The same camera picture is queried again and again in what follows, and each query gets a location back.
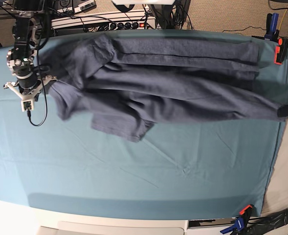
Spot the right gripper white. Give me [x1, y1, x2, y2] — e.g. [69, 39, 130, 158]
[3, 75, 57, 100]

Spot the blue-grey heathered T-shirt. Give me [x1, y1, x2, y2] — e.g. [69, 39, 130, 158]
[41, 34, 283, 142]

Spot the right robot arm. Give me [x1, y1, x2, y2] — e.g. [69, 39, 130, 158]
[3, 0, 54, 101]

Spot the orange black clamp top right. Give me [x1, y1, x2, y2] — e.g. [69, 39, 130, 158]
[274, 38, 288, 65]

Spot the blue black clamp top right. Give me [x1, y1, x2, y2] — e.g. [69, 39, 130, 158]
[264, 13, 279, 42]

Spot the teal table cloth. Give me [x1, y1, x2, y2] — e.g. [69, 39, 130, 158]
[0, 47, 286, 220]

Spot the orange blue clamp bottom right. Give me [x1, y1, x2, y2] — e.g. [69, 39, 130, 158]
[220, 204, 254, 235]

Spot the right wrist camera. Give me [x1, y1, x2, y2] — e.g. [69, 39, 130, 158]
[21, 99, 34, 112]

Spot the black camera cable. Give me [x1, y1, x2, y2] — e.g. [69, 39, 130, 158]
[26, 64, 52, 127]

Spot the yellow cable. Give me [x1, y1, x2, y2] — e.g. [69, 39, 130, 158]
[279, 7, 288, 30]

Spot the black power strip red switch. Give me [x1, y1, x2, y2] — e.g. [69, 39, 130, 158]
[109, 22, 146, 30]

